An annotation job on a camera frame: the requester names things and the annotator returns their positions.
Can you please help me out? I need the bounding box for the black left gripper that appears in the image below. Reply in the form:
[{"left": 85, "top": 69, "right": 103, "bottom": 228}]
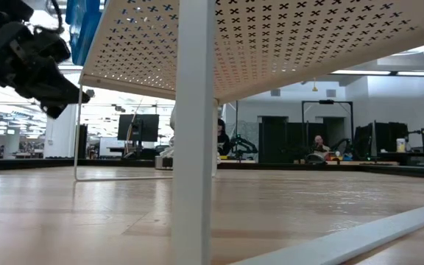
[{"left": 0, "top": 21, "right": 91, "bottom": 120}]

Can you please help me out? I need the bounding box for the blue plastic basket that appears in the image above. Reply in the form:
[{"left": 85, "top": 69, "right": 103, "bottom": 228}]
[{"left": 64, "top": 0, "right": 107, "bottom": 67}]

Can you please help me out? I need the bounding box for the black desk stand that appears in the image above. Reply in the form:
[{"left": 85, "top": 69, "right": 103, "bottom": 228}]
[{"left": 407, "top": 127, "right": 424, "bottom": 160}]

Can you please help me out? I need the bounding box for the white round column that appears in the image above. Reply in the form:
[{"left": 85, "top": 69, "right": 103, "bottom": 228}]
[{"left": 43, "top": 105, "right": 77, "bottom": 158}]

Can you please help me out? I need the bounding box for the black upright box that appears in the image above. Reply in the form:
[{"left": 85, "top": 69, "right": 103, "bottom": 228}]
[{"left": 77, "top": 124, "right": 89, "bottom": 159}]

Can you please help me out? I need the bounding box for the black background monitor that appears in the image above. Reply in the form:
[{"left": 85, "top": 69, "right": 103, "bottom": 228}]
[{"left": 117, "top": 113, "right": 160, "bottom": 143}]

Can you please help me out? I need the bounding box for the silver lamp with white shade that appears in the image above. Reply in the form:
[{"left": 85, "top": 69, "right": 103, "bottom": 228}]
[{"left": 155, "top": 102, "right": 222, "bottom": 172}]

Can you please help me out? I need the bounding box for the white perforated metal shelf riser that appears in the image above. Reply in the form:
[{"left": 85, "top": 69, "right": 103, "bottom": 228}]
[{"left": 74, "top": 0, "right": 424, "bottom": 265}]

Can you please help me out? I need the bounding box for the person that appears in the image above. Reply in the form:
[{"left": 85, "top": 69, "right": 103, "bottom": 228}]
[
  {"left": 217, "top": 118, "right": 231, "bottom": 156},
  {"left": 309, "top": 135, "right": 331, "bottom": 159}
]

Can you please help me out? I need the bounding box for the black monitor bank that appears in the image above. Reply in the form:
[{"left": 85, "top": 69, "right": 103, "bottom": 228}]
[{"left": 353, "top": 121, "right": 410, "bottom": 155}]

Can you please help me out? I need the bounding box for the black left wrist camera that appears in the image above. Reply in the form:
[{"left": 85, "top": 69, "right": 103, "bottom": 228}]
[{"left": 31, "top": 29, "right": 72, "bottom": 63}]

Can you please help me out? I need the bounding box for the black gantry frame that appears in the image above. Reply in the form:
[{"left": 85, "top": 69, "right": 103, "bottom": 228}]
[{"left": 300, "top": 99, "right": 355, "bottom": 160}]

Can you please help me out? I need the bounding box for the black aluminium table frame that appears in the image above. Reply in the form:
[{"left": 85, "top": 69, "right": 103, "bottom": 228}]
[{"left": 0, "top": 158, "right": 424, "bottom": 180}]

